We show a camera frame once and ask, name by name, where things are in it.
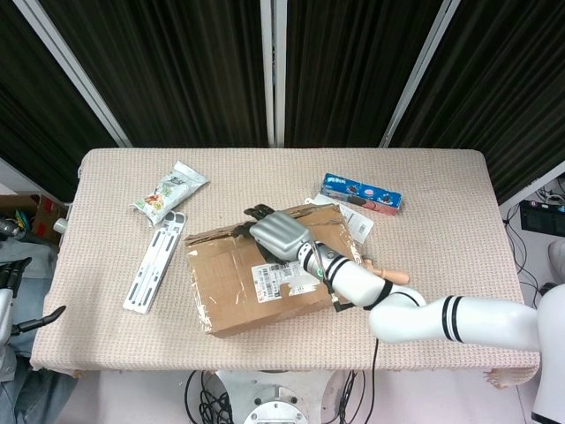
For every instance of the white partition frame post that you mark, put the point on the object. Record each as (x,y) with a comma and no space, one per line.
(70,66)
(419,70)
(273,70)

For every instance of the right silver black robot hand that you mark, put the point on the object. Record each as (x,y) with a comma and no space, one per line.
(282,236)

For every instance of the blue cookie box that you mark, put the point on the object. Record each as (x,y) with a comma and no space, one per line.
(362,194)

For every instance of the white blister card package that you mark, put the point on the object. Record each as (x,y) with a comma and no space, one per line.
(359,227)

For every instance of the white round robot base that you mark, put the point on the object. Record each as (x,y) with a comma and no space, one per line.
(276,397)

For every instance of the brown cardboard shipping box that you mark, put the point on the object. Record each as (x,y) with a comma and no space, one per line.
(229,282)

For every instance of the white paper cup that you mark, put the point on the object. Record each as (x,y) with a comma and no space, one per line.
(60,225)

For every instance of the black electronic device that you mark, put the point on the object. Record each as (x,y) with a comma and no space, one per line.
(540,216)

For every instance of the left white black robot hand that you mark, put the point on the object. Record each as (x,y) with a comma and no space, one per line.
(4,309)

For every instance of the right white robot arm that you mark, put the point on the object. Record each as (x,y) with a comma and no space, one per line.
(406,318)

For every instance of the white folding laptop stand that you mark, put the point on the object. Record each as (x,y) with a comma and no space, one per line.
(154,260)

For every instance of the green white snack bag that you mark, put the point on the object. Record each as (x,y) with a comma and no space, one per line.
(170,192)

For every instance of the brown cardboard floor box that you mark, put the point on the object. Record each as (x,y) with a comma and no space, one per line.
(42,216)

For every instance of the beige woven tablecloth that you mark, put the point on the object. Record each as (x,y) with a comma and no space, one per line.
(110,265)

